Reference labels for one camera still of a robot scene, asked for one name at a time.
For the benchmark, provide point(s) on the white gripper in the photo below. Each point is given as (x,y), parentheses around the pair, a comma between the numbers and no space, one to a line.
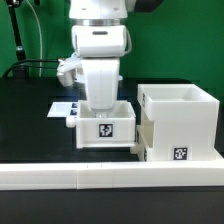
(100,48)

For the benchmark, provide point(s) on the white drawer box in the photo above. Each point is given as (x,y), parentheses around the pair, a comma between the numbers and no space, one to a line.
(115,129)
(143,146)

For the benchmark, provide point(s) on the white front drawer box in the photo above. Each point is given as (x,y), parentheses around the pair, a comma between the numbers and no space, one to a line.
(143,146)

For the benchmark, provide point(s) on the white drawer cabinet frame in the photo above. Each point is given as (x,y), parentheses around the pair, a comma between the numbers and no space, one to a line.
(184,121)

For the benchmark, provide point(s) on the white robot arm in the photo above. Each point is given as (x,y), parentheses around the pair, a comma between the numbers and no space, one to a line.
(108,13)

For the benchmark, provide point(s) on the marker tag sheet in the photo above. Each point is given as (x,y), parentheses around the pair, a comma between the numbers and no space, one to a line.
(63,109)

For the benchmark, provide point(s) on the white L-shaped fence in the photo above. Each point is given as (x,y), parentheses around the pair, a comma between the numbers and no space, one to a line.
(110,175)

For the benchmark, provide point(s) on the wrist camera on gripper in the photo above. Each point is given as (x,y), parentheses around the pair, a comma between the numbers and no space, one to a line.
(70,71)

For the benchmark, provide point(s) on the black camera stand pole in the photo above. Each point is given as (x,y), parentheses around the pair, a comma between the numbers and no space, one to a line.
(19,71)

